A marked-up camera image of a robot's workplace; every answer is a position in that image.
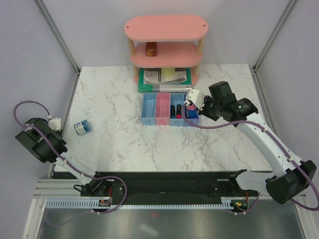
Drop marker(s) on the white slotted cable duct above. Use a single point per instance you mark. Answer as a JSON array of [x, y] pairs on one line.
[[100, 204]]

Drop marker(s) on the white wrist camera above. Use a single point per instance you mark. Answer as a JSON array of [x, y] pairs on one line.
[[195, 97], [55, 124]]

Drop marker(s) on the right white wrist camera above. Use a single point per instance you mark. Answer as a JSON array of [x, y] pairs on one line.
[[195, 97]]

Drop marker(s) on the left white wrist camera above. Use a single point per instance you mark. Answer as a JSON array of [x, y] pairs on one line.
[[55, 124]]

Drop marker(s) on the blue white tape roll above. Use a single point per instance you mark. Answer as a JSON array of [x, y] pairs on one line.
[[83, 127]]

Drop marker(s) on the pink plastic bin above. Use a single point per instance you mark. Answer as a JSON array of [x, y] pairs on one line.
[[162, 109]]

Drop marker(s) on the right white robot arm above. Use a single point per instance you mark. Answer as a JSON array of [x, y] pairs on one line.
[[290, 175]]

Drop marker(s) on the green book box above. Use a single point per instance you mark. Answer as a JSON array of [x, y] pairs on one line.
[[177, 88]]

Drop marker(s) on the blue highlighter marker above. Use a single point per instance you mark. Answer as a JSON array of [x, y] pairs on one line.
[[172, 112]]

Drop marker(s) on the blue eraser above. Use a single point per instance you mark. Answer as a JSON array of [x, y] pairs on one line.
[[191, 114]]

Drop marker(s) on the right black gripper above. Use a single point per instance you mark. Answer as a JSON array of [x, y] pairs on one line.
[[207, 99]]

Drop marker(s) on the yellow sticky note roll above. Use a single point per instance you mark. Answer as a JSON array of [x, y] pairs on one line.
[[168, 72]]

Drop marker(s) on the purple plastic bin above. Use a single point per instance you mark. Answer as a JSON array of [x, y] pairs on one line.
[[194, 121]]

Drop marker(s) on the pink highlighter marker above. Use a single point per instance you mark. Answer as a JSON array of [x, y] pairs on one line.
[[178, 111]]

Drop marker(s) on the pink eraser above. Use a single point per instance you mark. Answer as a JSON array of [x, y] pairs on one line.
[[191, 108]]

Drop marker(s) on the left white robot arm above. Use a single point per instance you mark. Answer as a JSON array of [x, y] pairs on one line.
[[46, 145]]

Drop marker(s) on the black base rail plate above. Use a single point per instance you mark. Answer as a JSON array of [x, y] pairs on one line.
[[174, 187]]

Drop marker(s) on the brown snack box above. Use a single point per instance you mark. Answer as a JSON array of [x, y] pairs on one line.
[[151, 49]]

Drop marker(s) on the teal blue plastic bin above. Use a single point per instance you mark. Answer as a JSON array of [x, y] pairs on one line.
[[175, 99]]

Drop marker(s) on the spiral notebook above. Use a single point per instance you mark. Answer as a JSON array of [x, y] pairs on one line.
[[154, 77]]

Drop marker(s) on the pink three-tier shelf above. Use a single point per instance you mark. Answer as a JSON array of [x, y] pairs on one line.
[[180, 41]]

